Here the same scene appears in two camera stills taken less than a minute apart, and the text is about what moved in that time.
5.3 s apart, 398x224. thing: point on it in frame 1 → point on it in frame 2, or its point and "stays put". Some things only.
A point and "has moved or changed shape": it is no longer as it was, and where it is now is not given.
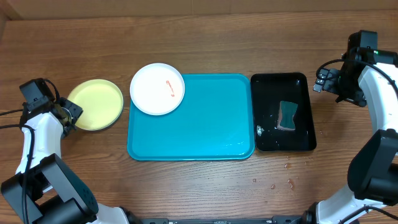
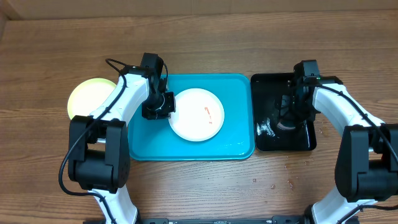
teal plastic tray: [215, 121] stays put
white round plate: [157, 89] has moved or changed shape
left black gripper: [75, 110] → [171, 107]
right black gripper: [331, 78] → [286, 114]
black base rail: [279, 219] stays put
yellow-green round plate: [101, 102] stays put
